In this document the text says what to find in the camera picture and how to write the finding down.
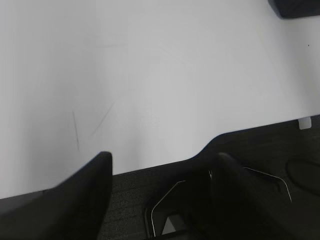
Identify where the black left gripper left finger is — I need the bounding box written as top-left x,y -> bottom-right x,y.
0,151 -> 113,240

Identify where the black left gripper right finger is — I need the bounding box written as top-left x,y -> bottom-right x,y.
211,152 -> 320,240

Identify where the navy blue lunch bag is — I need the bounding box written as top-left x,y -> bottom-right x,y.
268,0 -> 320,19

